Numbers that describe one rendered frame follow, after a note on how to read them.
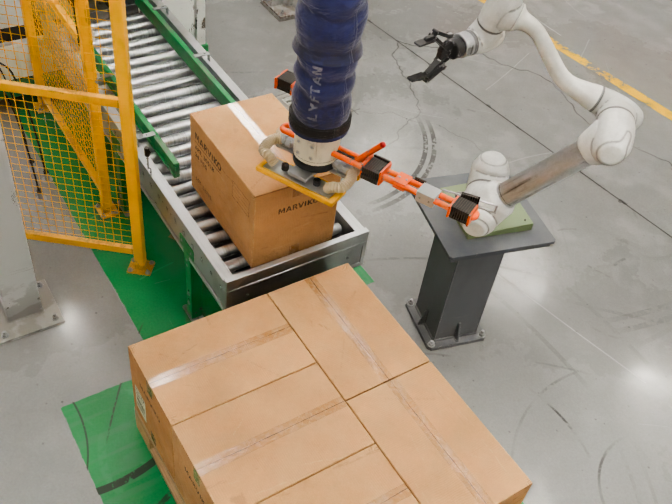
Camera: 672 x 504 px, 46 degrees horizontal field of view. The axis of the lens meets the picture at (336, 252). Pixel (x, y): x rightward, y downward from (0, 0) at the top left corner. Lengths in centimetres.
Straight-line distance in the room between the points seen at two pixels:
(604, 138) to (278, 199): 124
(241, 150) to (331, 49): 85
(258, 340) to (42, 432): 103
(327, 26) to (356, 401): 134
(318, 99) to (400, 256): 174
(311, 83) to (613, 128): 104
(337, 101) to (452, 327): 154
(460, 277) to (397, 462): 107
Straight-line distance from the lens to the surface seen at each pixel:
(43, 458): 354
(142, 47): 481
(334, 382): 302
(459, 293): 370
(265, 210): 317
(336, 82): 271
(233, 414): 292
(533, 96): 585
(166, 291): 402
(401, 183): 281
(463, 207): 275
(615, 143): 287
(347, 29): 259
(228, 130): 342
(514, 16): 286
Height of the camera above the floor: 297
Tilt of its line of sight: 44 degrees down
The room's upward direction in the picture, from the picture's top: 9 degrees clockwise
